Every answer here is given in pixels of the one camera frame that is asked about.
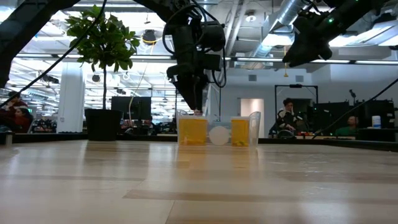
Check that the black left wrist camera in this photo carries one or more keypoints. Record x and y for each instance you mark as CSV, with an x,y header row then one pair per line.
x,y
212,62

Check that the silver ribbed air duct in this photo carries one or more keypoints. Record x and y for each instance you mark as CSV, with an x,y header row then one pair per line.
x,y
289,12

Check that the yellow hanging pendant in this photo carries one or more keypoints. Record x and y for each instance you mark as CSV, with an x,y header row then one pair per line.
x,y
285,74

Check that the person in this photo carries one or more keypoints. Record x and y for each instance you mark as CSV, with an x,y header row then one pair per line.
x,y
284,119
348,130
24,123
7,113

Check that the black aluminium table frame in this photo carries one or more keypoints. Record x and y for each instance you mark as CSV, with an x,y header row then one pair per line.
x,y
155,137

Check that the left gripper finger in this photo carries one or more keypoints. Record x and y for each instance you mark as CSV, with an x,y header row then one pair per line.
x,y
194,90

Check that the white square pillar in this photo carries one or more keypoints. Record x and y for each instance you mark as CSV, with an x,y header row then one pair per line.
x,y
73,96

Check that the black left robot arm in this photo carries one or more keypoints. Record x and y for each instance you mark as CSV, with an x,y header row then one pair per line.
x,y
18,31

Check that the white wipes canister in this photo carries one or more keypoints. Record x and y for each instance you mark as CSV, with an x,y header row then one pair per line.
x,y
376,122

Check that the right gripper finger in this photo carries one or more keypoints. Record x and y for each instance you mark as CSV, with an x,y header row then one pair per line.
x,y
301,51

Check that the green potted tree black pot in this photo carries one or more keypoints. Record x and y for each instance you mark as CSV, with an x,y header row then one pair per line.
x,y
102,124

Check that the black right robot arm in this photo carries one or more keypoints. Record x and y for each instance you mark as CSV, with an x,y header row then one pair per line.
x,y
351,12

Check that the black ceiling lamp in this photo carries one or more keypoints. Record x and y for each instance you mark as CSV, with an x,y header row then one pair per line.
x,y
149,36

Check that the black metal rig frame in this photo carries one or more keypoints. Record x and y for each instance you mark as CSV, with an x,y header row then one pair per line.
x,y
295,86

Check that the clear plastic basket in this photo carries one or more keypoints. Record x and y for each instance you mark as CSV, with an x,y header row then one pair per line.
x,y
255,127

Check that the black monitor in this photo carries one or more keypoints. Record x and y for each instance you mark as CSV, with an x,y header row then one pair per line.
x,y
143,107

